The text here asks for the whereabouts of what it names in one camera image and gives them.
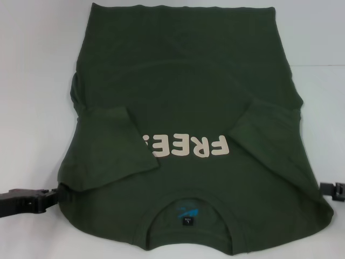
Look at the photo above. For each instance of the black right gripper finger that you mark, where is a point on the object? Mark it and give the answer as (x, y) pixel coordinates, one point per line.
(337, 190)

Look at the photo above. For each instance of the dark green FREE t-shirt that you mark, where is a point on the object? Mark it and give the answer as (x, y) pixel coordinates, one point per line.
(188, 81)

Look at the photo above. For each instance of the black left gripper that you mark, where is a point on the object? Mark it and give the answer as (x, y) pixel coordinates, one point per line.
(21, 202)

